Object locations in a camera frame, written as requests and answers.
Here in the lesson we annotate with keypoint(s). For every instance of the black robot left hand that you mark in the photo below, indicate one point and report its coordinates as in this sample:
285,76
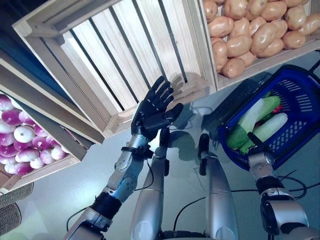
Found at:
152,112

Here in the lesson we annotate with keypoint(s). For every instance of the blue plastic shopping basket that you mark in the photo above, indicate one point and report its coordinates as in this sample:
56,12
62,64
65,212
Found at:
300,95

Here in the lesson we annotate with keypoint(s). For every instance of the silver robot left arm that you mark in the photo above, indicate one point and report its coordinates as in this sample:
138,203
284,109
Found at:
120,180

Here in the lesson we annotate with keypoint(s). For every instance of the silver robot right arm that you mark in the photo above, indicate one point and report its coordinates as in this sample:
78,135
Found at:
280,205

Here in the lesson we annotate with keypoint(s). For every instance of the woven wicker basket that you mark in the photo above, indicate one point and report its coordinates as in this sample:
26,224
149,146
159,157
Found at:
16,193
10,215

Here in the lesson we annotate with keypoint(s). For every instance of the wooden slatted cabbage crate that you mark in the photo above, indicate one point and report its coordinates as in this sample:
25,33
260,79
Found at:
112,50

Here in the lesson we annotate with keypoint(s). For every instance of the tan potato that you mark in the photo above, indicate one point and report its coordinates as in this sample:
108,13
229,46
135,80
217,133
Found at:
232,67
310,25
220,55
271,48
220,26
240,27
263,37
247,58
238,45
210,10
293,40

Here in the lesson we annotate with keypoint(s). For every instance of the purple and white onion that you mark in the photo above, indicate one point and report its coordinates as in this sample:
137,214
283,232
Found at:
6,138
47,156
26,118
11,117
41,142
6,103
22,168
27,154

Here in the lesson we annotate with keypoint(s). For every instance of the wooden potato crate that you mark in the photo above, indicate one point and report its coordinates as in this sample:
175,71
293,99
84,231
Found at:
262,67

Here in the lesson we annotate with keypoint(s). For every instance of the wooden onion crate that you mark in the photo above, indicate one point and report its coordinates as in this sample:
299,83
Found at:
45,167

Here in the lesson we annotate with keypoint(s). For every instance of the red bell pepper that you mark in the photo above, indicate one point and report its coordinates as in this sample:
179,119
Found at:
277,108

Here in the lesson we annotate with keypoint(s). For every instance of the dark robot waist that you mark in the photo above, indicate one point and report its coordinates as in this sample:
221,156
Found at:
183,235

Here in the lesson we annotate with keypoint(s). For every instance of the mostly white onion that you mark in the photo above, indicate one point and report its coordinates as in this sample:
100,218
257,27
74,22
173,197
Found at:
23,133

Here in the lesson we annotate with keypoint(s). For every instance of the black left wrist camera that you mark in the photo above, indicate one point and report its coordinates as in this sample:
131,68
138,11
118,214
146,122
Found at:
141,151

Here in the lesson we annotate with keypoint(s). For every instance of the wooden display shelf frame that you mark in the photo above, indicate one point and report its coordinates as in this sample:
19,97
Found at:
45,100

